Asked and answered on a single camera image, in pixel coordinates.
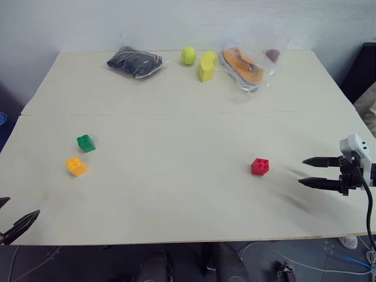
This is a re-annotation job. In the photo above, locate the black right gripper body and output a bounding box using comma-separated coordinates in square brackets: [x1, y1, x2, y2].
[337, 152, 367, 197]

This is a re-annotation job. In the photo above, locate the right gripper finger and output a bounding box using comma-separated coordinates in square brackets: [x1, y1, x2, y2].
[297, 177, 342, 192]
[302, 156, 341, 169]

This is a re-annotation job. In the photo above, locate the red toy brick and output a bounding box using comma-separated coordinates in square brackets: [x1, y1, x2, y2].
[250, 157, 271, 177]

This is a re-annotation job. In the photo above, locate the white shoe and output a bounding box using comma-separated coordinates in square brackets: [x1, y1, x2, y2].
[337, 234, 358, 250]

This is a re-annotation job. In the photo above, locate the person's beige trouser leg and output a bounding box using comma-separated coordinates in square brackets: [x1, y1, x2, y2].
[353, 83, 376, 138]

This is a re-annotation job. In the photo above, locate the orange toy brick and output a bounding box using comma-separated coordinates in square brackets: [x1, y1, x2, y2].
[65, 156, 89, 177]

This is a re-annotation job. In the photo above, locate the small black floor object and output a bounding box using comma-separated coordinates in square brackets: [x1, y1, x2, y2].
[275, 260, 298, 282]

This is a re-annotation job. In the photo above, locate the black case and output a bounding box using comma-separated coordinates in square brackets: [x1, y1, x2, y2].
[340, 42, 376, 104]

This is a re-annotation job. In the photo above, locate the green toy brick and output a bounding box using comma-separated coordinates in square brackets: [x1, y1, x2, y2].
[76, 134, 97, 154]

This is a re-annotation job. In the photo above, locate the dark red round object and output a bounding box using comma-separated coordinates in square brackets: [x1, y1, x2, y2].
[265, 48, 281, 63]

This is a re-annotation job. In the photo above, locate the dark rounded shape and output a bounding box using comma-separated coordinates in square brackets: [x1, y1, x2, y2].
[135, 249, 174, 282]
[202, 241, 251, 282]

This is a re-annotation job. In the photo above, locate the orange shoe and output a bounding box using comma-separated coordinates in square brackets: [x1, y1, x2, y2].
[220, 46, 267, 88]

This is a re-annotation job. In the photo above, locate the clear plastic bag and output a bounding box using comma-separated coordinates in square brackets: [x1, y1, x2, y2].
[217, 28, 293, 95]

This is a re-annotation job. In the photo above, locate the yellow foam sponge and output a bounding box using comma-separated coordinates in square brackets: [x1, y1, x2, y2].
[197, 50, 219, 83]

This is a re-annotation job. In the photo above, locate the yellow-green tennis ball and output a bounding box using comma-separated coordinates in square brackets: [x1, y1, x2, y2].
[180, 46, 197, 66]

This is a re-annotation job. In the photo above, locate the black garment in plastic bag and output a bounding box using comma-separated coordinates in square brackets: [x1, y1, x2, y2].
[105, 45, 169, 80]

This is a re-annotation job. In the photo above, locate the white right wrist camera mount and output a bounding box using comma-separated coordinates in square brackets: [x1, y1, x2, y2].
[340, 133, 372, 184]

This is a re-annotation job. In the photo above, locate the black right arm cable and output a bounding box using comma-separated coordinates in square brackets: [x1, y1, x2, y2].
[356, 164, 376, 251]

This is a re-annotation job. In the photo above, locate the grey floor cable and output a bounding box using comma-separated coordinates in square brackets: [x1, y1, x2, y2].
[8, 245, 62, 282]

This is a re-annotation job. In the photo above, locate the white floor cable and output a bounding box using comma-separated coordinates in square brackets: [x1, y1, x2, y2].
[239, 241, 376, 276]

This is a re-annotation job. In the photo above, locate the blue floor cable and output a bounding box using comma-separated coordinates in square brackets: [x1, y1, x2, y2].
[340, 254, 375, 270]

